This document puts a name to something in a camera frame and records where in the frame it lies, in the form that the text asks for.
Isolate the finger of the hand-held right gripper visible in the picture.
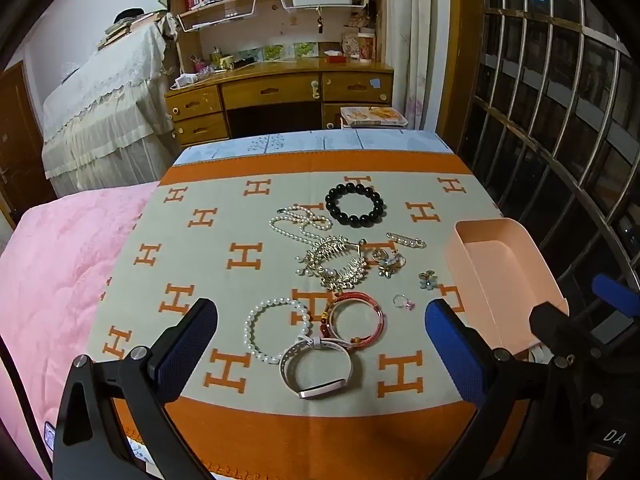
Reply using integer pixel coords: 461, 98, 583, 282
591, 274, 640, 319
529, 301, 572, 362

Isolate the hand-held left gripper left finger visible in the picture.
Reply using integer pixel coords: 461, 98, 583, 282
52, 298, 219, 480

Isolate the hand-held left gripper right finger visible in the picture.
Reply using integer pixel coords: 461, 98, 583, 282
424, 298, 601, 480

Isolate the pink paper box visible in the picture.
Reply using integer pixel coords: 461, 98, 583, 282
445, 218, 571, 357

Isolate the white pearl bracelet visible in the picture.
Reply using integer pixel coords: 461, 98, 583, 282
243, 297, 312, 365

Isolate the red bangle bracelet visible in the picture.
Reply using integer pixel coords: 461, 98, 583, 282
320, 291, 387, 350

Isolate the white band smart watch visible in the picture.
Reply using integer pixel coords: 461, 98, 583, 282
279, 336, 355, 401

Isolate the white pearl necklace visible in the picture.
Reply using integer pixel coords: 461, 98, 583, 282
268, 205, 335, 249

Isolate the gold pearl hair comb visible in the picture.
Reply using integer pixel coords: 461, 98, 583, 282
295, 234, 373, 292

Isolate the black bead bracelet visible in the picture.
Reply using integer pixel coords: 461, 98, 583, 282
325, 183, 387, 229

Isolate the orange patterned blanket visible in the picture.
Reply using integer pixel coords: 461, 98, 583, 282
97, 149, 538, 478

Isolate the gold flower brooch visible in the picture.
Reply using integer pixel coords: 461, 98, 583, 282
371, 247, 407, 279

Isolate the pearl bar brooch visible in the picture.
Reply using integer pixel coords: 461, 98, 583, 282
386, 232, 427, 250

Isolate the pink quilt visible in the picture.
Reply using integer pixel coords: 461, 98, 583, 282
0, 182, 161, 480

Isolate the metal window grille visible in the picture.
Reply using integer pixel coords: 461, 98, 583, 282
450, 0, 640, 321

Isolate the blue tree print sheet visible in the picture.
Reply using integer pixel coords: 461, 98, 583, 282
172, 130, 451, 166

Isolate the white lace furniture cover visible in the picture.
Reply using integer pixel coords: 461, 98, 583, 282
41, 22, 182, 194

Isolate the magazine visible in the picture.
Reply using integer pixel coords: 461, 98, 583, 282
340, 106, 409, 129

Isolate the brown wooden door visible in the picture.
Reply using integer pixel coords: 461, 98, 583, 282
0, 60, 57, 213

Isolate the wooden desk with drawers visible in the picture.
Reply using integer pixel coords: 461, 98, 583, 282
165, 57, 396, 147

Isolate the floral white curtain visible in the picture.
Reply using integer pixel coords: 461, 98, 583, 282
385, 0, 462, 133

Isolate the stack of books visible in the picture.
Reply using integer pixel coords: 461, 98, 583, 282
97, 10, 167, 52

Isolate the red and white cup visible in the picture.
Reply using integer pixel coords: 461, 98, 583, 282
356, 30, 377, 63

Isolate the wooden bookshelf hutch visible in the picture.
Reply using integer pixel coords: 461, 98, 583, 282
167, 0, 388, 68

